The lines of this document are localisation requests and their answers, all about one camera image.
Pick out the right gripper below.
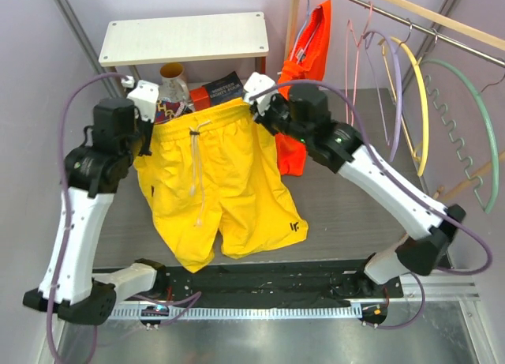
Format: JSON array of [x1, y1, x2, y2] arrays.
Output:
[[251, 91, 312, 144]]

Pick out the yellow shorts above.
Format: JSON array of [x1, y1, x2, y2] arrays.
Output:
[[134, 99, 309, 273]]

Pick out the pink wire hanger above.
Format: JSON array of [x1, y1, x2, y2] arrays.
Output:
[[343, 1, 375, 128]]

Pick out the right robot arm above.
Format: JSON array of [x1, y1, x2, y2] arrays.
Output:
[[243, 81, 466, 297]]

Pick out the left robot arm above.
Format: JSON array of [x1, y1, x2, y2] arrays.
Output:
[[22, 97, 168, 326]]

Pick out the colourful letter patterned shorts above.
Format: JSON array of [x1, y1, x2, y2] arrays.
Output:
[[155, 99, 194, 125]]

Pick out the orange shorts on hanger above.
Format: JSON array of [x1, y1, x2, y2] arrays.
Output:
[[275, 0, 332, 176]]

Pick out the purple hanger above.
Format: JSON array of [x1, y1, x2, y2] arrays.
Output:
[[361, 30, 402, 162]]

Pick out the light blue hanger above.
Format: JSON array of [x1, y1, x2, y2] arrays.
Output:
[[289, 0, 313, 60]]

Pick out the yellow hanger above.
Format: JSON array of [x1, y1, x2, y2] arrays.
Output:
[[377, 36, 430, 178]]

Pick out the green wavy hanger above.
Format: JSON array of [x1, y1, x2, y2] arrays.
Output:
[[418, 58, 499, 214]]

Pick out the white yellow mug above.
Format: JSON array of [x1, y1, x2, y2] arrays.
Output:
[[159, 62, 190, 103]]

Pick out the dark blue book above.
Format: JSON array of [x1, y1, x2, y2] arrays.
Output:
[[204, 71, 244, 107]]

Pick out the orange cube box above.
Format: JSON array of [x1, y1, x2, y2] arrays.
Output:
[[189, 86, 211, 111]]

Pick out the white two-tier shelf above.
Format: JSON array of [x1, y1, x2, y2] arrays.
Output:
[[99, 11, 269, 74]]

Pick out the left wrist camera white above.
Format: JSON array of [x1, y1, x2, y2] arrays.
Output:
[[121, 76, 159, 123]]

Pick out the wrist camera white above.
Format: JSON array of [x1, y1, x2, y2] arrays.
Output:
[[242, 72, 276, 115], [121, 76, 159, 123]]

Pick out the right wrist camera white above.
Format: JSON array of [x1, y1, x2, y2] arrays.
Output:
[[242, 72, 276, 115]]

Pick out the wooden rack frame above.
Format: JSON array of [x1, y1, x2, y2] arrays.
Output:
[[285, 0, 504, 199]]

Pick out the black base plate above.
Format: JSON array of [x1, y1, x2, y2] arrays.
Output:
[[118, 257, 407, 312]]

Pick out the white slotted cable duct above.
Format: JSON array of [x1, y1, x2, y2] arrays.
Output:
[[109, 302, 362, 321]]

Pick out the metal clothes rail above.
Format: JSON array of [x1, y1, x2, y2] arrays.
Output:
[[372, 0, 504, 68]]

